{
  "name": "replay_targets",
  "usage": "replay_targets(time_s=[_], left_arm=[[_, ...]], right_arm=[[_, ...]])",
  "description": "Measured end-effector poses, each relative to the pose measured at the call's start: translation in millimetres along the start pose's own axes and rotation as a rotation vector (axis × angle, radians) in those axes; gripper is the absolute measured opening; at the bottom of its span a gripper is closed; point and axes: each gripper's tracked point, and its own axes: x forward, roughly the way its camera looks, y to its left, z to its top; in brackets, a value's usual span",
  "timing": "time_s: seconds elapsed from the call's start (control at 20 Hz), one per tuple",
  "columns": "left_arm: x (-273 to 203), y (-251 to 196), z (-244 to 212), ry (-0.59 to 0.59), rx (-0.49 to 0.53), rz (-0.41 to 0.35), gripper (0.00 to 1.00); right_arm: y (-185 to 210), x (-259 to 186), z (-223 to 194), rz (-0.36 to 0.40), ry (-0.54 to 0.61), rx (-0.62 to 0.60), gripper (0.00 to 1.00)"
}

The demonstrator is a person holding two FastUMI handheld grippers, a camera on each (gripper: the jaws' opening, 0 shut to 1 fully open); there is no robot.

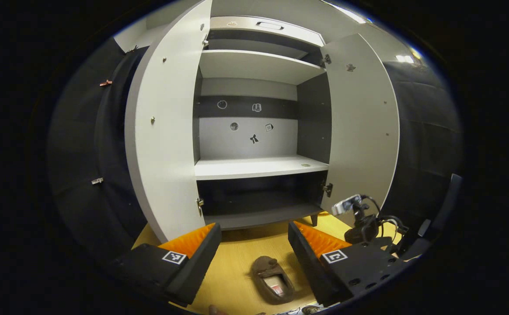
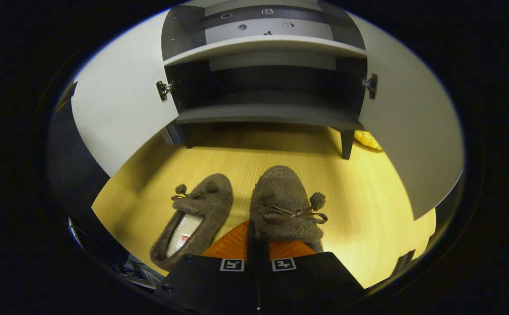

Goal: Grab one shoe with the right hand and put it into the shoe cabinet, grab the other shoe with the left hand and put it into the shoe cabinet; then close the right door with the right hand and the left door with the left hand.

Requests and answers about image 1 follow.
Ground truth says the brown slipper shoe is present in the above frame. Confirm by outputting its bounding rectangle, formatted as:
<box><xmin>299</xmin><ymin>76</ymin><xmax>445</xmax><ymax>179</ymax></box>
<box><xmin>250</xmin><ymin>256</ymin><xmax>296</xmax><ymax>305</ymax></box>

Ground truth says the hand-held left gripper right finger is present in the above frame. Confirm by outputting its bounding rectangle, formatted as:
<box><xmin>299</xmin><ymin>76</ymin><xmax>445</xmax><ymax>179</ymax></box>
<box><xmin>288</xmin><ymin>221</ymin><xmax>408</xmax><ymax>308</ymax></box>

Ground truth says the white shoe cabinet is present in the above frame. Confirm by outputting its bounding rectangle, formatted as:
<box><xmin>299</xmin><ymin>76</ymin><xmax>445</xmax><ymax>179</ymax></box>
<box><xmin>125</xmin><ymin>0</ymin><xmax>400</xmax><ymax>243</ymax></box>

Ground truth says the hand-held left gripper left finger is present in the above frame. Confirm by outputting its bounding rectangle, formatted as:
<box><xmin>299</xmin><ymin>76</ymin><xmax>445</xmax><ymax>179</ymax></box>
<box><xmin>106</xmin><ymin>223</ymin><xmax>222</xmax><ymax>308</ymax></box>

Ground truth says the beige cabinet drawer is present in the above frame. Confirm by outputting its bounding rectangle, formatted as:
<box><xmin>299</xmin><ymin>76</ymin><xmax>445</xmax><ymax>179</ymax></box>
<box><xmin>210</xmin><ymin>16</ymin><xmax>325</xmax><ymax>48</ymax></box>

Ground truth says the long ceiling light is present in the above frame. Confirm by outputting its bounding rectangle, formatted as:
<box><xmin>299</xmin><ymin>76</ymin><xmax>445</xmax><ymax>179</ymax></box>
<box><xmin>324</xmin><ymin>0</ymin><xmax>369</xmax><ymax>25</ymax></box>

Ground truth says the black backdrop cloth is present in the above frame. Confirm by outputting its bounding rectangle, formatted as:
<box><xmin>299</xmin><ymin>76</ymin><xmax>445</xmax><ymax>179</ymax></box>
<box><xmin>47</xmin><ymin>39</ymin><xmax>150</xmax><ymax>263</ymax></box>
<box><xmin>381</xmin><ymin>61</ymin><xmax>463</xmax><ymax>228</ymax></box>

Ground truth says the white shoe cabinet door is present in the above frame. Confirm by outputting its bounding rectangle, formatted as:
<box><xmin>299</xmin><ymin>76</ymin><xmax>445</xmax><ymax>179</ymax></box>
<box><xmin>125</xmin><ymin>0</ymin><xmax>213</xmax><ymax>243</ymax></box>
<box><xmin>320</xmin><ymin>33</ymin><xmax>400</xmax><ymax>215</ymax></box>

